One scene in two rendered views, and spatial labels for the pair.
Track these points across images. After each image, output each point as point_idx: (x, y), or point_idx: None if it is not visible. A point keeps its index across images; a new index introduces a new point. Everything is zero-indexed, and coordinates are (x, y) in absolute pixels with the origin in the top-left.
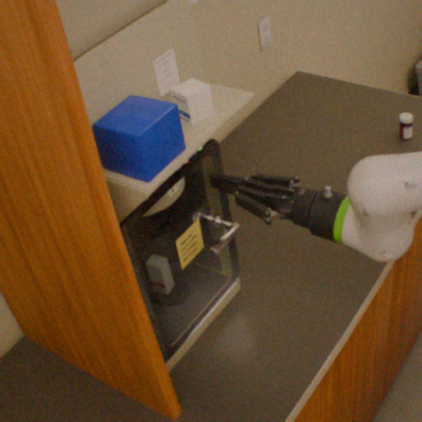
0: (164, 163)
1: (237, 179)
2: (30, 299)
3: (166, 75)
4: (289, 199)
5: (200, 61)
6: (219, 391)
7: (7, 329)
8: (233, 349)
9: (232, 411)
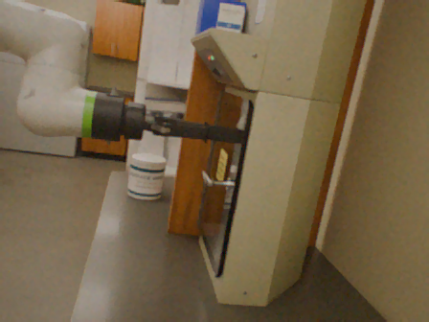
0: (196, 32)
1: (212, 126)
2: None
3: (260, 7)
4: (153, 118)
5: (273, 11)
6: (155, 243)
7: (319, 233)
8: (171, 264)
9: (136, 237)
